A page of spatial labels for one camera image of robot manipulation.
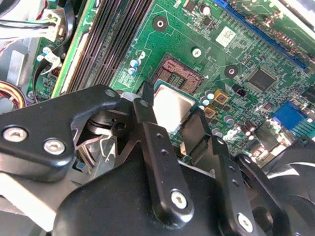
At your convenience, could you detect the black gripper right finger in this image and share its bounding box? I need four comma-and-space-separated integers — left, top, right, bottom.
179, 109, 292, 236

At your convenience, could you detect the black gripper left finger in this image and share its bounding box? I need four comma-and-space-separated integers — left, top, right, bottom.
0, 81, 195, 224

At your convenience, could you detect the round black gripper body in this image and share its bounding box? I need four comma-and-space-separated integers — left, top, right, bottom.
50, 156, 238, 236

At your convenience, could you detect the silver CPU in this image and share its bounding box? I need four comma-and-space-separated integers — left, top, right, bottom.
153, 80, 200, 135

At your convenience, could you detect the metal socket cover frame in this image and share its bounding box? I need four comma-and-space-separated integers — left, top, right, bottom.
72, 136, 118, 177

